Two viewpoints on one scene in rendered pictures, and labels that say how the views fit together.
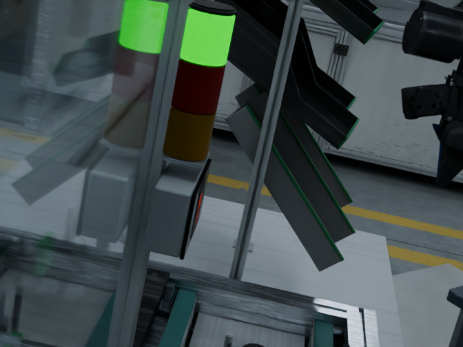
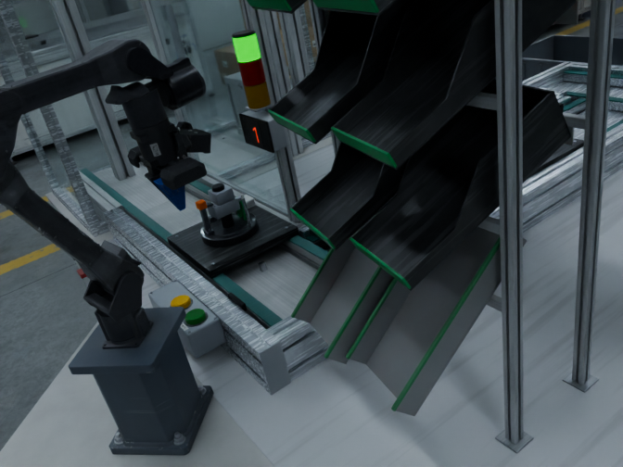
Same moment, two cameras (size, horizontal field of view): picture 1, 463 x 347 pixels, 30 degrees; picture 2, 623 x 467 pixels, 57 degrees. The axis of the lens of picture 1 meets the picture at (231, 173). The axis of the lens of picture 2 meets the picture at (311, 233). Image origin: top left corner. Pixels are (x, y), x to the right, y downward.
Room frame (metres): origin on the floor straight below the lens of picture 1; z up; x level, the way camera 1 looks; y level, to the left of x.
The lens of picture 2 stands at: (1.93, -0.57, 1.60)
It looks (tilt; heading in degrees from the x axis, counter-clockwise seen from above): 28 degrees down; 148
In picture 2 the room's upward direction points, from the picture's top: 12 degrees counter-clockwise
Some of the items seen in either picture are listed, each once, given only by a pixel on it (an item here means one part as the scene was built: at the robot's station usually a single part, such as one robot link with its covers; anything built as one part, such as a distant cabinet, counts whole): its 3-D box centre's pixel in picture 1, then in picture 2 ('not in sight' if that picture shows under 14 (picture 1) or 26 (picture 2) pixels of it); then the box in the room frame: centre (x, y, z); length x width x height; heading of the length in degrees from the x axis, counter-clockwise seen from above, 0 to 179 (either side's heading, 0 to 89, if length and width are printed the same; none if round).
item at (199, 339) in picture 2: not in sight; (185, 316); (0.94, -0.28, 0.93); 0.21 x 0.07 x 0.06; 178
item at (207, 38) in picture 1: (206, 34); (247, 47); (0.85, 0.05, 1.38); 0.05 x 0.05 x 0.05
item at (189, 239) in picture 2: not in sight; (231, 235); (0.77, -0.06, 0.96); 0.24 x 0.24 x 0.02; 88
